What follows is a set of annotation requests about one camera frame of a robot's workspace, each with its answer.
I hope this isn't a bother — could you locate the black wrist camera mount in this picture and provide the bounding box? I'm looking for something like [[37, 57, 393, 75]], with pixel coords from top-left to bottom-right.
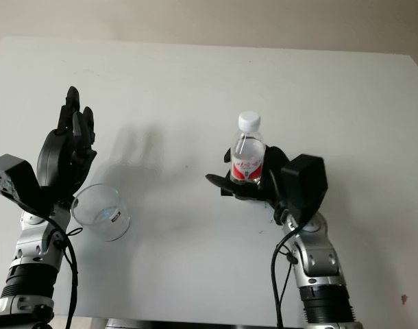
[[280, 154, 329, 224], [0, 154, 56, 217]]

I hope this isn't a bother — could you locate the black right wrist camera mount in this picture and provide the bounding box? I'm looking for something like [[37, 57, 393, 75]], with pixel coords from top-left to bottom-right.
[[280, 154, 329, 224]]

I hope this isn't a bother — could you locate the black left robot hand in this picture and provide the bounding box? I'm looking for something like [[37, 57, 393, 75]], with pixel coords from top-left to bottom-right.
[[36, 85, 98, 215]]

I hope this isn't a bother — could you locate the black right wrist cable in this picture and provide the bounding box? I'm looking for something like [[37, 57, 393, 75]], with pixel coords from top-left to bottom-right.
[[266, 164, 299, 329]]

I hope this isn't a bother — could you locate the clear plastic water bottle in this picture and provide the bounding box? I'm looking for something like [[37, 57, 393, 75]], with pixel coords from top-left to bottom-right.
[[229, 110, 267, 184]]

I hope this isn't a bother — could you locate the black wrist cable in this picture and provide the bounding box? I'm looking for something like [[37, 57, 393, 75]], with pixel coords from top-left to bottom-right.
[[46, 215, 84, 329], [266, 164, 299, 329]]

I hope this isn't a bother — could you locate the clear glass cup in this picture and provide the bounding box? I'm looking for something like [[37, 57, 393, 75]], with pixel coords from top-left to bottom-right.
[[71, 184, 132, 243]]

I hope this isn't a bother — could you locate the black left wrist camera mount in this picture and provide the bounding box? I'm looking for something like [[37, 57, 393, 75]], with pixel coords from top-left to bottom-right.
[[0, 154, 56, 217]]

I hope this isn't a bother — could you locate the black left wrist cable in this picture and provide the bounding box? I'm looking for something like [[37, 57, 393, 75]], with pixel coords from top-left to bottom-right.
[[46, 215, 84, 329]]

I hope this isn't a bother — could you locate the dark robot torso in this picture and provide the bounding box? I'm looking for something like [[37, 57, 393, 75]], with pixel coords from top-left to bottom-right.
[[106, 317, 279, 329]]

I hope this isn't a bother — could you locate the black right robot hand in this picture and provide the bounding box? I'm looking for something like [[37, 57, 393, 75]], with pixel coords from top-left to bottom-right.
[[205, 143, 293, 210]]

